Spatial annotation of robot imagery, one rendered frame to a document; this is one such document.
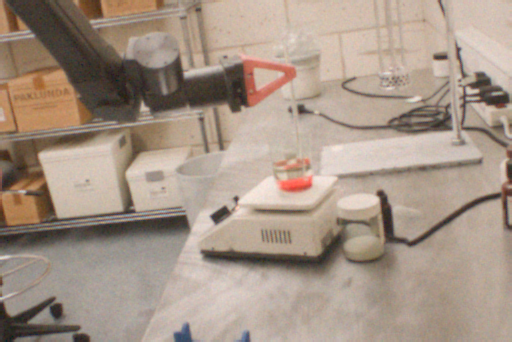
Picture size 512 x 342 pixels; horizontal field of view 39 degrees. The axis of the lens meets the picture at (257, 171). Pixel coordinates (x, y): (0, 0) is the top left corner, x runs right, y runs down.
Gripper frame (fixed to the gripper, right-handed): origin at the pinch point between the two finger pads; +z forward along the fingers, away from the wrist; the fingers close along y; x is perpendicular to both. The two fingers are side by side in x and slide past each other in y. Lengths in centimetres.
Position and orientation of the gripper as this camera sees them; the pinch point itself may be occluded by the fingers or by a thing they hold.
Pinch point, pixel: (289, 72)
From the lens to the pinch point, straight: 101.7
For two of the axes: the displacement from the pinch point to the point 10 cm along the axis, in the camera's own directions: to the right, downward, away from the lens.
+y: -1.3, -2.7, 9.5
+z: 9.8, -1.8, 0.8
